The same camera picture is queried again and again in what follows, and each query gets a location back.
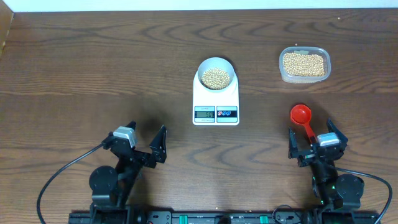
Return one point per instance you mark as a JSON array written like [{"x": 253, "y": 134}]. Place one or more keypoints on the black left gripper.
[{"x": 158, "y": 150}]

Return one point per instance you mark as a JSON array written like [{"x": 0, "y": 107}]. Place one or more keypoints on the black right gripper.
[{"x": 305, "y": 159}]

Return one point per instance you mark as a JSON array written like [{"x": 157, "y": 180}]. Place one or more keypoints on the red plastic measuring scoop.
[{"x": 301, "y": 114}]

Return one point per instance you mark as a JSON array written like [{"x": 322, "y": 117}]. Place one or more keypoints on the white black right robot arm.
[{"x": 337, "y": 192}]

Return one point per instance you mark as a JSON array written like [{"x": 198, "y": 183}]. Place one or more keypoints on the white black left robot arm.
[{"x": 111, "y": 186}]

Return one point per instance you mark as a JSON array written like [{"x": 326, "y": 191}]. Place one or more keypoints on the white digital kitchen scale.
[{"x": 215, "y": 108}]

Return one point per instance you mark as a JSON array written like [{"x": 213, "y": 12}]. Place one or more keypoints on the soybeans in grey bowl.
[{"x": 215, "y": 79}]

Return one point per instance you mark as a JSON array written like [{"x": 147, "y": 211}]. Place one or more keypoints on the grey plastic bowl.
[{"x": 217, "y": 62}]

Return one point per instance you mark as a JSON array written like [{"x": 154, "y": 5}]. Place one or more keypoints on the clear container of soybeans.
[{"x": 304, "y": 65}]

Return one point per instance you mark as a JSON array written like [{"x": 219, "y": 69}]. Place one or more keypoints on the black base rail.
[{"x": 167, "y": 217}]

